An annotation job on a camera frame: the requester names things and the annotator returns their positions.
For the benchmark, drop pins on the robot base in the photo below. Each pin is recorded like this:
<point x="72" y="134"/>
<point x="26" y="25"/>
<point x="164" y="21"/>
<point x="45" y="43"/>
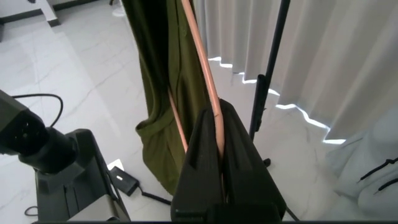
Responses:
<point x="77" y="186"/>

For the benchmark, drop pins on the black power adapter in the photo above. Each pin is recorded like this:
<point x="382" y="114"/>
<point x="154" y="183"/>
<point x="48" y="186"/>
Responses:
<point x="122" y="182"/>

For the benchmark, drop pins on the pale grey shorts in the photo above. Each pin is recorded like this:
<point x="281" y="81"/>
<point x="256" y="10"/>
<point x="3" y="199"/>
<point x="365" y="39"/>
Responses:
<point x="373" y="140"/>

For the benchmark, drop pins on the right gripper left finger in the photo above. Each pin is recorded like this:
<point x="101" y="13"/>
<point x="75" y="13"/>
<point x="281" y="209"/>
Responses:
<point x="199" y="186"/>

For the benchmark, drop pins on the white curtain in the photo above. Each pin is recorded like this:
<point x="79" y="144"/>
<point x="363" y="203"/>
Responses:
<point x="342" y="62"/>

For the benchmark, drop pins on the pink clothes hanger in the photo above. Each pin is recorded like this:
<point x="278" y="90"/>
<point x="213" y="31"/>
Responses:
<point x="202" y="57"/>

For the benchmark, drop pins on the green printed garment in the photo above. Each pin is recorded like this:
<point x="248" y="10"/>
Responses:
<point x="161" y="62"/>

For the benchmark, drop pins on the black clothes rack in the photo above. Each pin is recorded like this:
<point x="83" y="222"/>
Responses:
<point x="273" y="56"/>

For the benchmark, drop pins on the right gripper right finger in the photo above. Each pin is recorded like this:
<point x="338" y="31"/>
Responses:
<point x="248" y="186"/>

